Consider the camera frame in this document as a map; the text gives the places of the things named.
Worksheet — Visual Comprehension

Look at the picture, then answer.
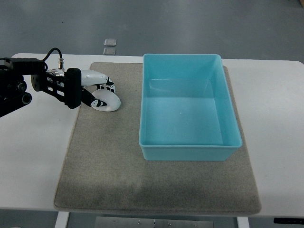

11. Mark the white rabbit plush toy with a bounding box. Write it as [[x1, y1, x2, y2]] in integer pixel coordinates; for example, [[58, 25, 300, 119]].
[[92, 89, 121, 112]]

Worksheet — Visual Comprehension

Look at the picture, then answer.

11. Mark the white table leg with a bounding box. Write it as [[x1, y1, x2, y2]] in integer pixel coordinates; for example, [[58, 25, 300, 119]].
[[237, 217, 250, 228], [54, 211, 70, 228]]

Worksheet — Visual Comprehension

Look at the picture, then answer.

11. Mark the black table control panel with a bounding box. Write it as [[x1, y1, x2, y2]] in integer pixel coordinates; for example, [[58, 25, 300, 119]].
[[274, 218, 304, 225]]

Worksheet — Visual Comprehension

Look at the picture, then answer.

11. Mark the grey felt mat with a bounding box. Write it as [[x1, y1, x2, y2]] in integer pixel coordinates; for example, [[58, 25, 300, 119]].
[[54, 63, 261, 216]]

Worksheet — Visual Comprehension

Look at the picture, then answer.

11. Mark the metal plate under table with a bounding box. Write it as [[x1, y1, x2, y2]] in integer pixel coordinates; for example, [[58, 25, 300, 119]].
[[95, 217, 214, 228]]

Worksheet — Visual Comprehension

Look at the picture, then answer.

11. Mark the floor socket plate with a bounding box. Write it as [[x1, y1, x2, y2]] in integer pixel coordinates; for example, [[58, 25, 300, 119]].
[[103, 47, 116, 56], [104, 38, 117, 47]]

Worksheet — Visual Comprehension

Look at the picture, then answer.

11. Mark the upper floor socket plate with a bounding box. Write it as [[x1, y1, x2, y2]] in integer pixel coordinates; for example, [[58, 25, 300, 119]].
[[104, 38, 117, 47]]

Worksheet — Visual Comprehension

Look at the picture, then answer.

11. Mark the lower floor socket plate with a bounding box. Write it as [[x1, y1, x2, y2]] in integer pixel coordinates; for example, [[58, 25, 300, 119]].
[[103, 47, 116, 56]]

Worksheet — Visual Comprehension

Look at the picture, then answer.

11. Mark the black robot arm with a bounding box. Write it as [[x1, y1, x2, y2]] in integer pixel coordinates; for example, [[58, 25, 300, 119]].
[[0, 47, 82, 117]]

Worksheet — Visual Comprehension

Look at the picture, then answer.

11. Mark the white left table leg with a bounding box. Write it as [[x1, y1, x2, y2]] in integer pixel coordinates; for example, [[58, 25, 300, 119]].
[[54, 211, 70, 228]]

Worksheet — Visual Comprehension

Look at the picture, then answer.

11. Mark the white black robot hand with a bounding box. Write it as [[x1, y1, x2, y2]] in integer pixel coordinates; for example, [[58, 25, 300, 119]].
[[81, 70, 116, 108]]

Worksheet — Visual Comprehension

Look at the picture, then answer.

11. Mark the blue plastic box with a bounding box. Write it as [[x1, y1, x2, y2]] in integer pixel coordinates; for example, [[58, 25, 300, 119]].
[[139, 54, 243, 161]]

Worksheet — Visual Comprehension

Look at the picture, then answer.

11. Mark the white right table leg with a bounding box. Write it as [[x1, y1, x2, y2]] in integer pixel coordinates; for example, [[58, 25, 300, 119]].
[[237, 217, 250, 228]]

